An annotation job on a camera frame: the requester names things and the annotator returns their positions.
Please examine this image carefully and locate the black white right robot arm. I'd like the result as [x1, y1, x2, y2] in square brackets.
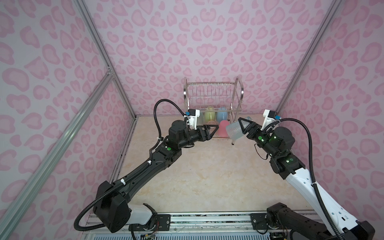
[238, 118, 375, 240]

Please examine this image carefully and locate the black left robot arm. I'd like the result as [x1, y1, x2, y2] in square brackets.
[93, 120, 219, 233]

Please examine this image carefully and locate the light green ceramic mug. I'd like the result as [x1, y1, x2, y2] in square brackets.
[204, 106, 216, 123]

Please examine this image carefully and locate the aluminium corner frame post left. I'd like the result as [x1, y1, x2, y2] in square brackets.
[73, 0, 137, 120]

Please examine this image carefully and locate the translucent pink plastic cup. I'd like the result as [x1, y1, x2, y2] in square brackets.
[207, 121, 218, 130]

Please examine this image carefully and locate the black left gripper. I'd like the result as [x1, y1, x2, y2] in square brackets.
[178, 124, 219, 151]

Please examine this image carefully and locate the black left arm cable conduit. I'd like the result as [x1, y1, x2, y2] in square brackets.
[73, 98, 187, 232]

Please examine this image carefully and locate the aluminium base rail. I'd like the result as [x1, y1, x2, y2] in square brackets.
[80, 209, 346, 240]

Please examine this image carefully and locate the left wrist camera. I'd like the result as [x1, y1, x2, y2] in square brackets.
[186, 109, 200, 130]

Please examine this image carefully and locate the aluminium diagonal frame bar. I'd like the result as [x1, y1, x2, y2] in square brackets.
[1, 72, 115, 240]

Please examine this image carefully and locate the aluminium corner frame post right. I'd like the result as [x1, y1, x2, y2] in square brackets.
[276, 0, 345, 114]

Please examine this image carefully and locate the aluminium corner frame post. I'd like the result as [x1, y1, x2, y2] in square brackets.
[73, 0, 137, 120]
[276, 0, 345, 114]

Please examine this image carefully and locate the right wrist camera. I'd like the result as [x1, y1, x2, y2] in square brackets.
[261, 110, 281, 130]

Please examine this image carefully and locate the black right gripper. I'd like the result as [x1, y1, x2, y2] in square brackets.
[238, 117, 280, 159]

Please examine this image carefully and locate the opaque pink plastic cup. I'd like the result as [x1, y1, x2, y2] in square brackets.
[217, 120, 231, 138]

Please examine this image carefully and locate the steel two-tier dish rack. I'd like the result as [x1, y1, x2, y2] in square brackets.
[184, 76, 245, 125]

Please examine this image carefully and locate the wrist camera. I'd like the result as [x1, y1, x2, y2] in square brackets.
[186, 109, 200, 130]
[261, 110, 281, 130]

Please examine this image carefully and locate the light blue ceramic mug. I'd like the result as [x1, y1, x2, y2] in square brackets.
[216, 107, 229, 123]

